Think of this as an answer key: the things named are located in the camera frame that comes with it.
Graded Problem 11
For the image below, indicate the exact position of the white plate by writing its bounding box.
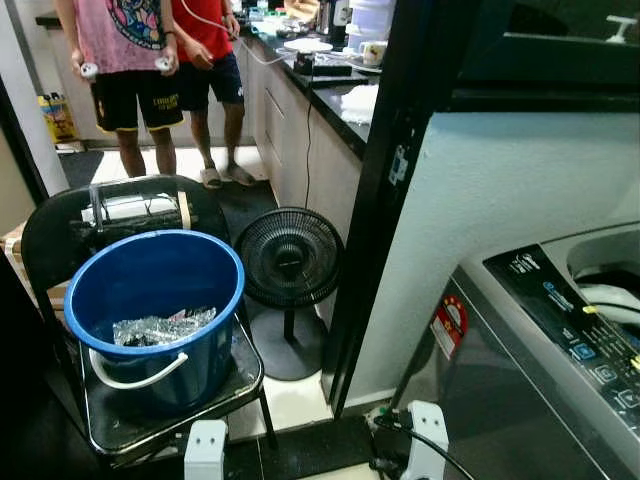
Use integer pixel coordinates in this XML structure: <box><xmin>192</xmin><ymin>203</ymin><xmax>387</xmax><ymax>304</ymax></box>
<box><xmin>283</xmin><ymin>38</ymin><xmax>335</xmax><ymax>54</ymax></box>

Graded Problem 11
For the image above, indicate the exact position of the white flat box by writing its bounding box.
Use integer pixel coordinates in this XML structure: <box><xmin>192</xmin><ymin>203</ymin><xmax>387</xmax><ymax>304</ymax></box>
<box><xmin>82</xmin><ymin>193</ymin><xmax>183</xmax><ymax>227</ymax></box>

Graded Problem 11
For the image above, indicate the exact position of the white tap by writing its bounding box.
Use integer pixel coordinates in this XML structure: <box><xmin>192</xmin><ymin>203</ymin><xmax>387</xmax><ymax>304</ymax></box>
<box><xmin>605</xmin><ymin>15</ymin><xmax>638</xmax><ymax>44</ymax></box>

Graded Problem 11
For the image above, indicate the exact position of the person in pink shirt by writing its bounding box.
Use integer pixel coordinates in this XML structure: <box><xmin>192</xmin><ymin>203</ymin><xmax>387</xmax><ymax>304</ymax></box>
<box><xmin>55</xmin><ymin>0</ymin><xmax>182</xmax><ymax>179</ymax></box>

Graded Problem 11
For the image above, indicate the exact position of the blue plastic bucket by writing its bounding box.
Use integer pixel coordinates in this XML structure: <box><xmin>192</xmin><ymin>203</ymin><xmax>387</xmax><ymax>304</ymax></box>
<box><xmin>63</xmin><ymin>230</ymin><xmax>246</xmax><ymax>417</ymax></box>

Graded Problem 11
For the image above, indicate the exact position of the black countertop appliance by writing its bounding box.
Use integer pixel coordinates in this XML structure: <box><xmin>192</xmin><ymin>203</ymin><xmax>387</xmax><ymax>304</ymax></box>
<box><xmin>292</xmin><ymin>52</ymin><xmax>354</xmax><ymax>80</ymax></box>

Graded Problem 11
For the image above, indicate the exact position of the white plastic container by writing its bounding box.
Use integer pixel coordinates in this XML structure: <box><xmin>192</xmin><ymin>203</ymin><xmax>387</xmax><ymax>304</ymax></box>
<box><xmin>345</xmin><ymin>0</ymin><xmax>397</xmax><ymax>51</ymax></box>

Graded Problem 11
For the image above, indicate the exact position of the yellow bag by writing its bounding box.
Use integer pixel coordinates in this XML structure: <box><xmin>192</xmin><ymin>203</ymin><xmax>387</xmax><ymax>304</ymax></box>
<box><xmin>38</xmin><ymin>93</ymin><xmax>82</xmax><ymax>147</ymax></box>

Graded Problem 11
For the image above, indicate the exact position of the white cloth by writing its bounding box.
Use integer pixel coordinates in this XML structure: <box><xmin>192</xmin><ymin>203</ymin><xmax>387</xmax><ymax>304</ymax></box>
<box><xmin>339</xmin><ymin>84</ymin><xmax>380</xmax><ymax>127</ymax></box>

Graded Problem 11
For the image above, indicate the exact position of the black-topped kitchen counter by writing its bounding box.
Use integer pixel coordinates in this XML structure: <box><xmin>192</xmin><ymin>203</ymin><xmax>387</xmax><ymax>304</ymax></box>
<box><xmin>238</xmin><ymin>28</ymin><xmax>373</xmax><ymax>243</ymax></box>

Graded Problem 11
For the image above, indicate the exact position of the grey top-load washing machine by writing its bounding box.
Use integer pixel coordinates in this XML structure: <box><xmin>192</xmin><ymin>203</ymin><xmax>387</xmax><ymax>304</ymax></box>
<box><xmin>393</xmin><ymin>225</ymin><xmax>640</xmax><ymax>480</ymax></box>

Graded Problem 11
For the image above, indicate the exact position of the white cup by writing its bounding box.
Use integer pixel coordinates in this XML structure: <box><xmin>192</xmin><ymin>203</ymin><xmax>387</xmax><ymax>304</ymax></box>
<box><xmin>359</xmin><ymin>42</ymin><xmax>390</xmax><ymax>68</ymax></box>

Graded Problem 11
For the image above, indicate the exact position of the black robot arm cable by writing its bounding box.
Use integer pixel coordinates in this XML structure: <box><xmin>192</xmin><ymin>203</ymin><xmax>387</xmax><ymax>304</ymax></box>
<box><xmin>370</xmin><ymin>410</ymin><xmax>477</xmax><ymax>480</ymax></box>

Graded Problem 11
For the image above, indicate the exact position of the clear crumpled plastic bag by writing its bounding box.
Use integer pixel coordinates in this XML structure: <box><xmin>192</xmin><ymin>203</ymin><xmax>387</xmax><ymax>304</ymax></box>
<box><xmin>113</xmin><ymin>307</ymin><xmax>218</xmax><ymax>349</ymax></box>

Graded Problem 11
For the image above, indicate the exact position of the black floor fan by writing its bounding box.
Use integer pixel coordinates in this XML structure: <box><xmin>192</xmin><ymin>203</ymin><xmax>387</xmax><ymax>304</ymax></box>
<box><xmin>235</xmin><ymin>207</ymin><xmax>345</xmax><ymax>382</ymax></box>

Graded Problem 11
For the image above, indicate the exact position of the white garment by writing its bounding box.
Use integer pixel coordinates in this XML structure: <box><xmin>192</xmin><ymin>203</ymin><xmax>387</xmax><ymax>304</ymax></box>
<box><xmin>574</xmin><ymin>282</ymin><xmax>640</xmax><ymax>327</ymax></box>

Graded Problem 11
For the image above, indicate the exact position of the tan strap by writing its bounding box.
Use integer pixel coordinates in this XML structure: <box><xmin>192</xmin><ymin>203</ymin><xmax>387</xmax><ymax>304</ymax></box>
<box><xmin>178</xmin><ymin>192</ymin><xmax>193</xmax><ymax>233</ymax></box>

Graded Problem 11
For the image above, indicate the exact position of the brown cardboard box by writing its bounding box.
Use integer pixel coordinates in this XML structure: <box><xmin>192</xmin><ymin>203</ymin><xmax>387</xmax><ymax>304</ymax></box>
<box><xmin>0</xmin><ymin>224</ymin><xmax>31</xmax><ymax>293</ymax></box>

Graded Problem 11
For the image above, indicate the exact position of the person in red shirt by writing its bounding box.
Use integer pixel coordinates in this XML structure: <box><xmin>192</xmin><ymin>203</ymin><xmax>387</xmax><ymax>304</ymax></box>
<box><xmin>170</xmin><ymin>0</ymin><xmax>258</xmax><ymax>190</ymax></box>

